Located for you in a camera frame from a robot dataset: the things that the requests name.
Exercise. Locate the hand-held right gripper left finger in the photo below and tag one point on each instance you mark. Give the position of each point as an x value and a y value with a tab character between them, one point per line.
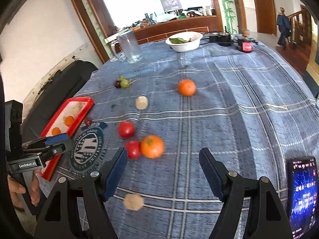
116	171

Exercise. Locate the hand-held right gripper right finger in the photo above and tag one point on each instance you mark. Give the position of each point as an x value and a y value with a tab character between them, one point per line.
211	171

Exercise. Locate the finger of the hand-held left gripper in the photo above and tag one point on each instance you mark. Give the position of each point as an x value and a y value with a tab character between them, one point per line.
57	138
59	148

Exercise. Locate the red plastic tray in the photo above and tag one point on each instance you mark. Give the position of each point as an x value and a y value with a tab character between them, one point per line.
63	112

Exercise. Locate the pale fruit chunk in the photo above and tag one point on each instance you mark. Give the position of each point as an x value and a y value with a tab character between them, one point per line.
141	102
133	202

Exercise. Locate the orange with green stem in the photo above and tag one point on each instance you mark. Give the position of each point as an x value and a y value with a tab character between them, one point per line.
152	147

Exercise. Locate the person's left hand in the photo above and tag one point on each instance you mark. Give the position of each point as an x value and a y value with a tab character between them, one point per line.
16	194

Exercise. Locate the red tomato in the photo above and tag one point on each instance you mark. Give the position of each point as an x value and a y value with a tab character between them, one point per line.
126	130
132	149

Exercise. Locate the red date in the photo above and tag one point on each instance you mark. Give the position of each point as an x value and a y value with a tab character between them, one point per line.
87	122

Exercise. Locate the black chair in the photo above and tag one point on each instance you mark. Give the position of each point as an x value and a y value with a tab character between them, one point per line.
62	84

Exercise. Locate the blue printed tablecloth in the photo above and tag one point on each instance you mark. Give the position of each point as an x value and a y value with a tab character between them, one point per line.
224	117

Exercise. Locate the dark purple grape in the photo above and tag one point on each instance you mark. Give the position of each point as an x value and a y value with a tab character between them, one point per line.
117	84

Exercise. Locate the large green grape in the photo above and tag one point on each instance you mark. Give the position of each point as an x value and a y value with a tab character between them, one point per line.
125	84

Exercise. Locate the small green grape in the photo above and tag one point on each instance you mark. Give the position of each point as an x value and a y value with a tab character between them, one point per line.
121	78

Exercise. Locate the smartphone with lit screen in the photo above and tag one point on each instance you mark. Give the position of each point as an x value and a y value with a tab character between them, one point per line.
302	191

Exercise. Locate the clear glass mug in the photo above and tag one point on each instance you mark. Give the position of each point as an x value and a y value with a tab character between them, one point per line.
129	47

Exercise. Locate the white bowl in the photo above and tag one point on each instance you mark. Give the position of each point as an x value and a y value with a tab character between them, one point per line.
185	46

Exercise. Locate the black red canister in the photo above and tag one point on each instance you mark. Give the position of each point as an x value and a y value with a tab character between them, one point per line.
245	44

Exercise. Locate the black box device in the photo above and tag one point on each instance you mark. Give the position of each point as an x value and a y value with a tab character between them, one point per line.
220	39

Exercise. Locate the green leaves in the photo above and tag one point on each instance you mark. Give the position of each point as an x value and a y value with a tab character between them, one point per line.
179	40

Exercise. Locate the wooden counter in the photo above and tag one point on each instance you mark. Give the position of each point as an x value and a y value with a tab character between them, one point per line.
174	27

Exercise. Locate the dark blue jacket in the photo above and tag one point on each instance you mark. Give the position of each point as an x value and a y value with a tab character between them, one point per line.
283	25

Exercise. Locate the wooden stair railing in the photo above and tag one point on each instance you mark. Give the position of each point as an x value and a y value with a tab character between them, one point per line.
300	27

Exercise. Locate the wooden door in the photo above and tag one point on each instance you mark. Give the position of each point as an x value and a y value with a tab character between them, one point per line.
264	10

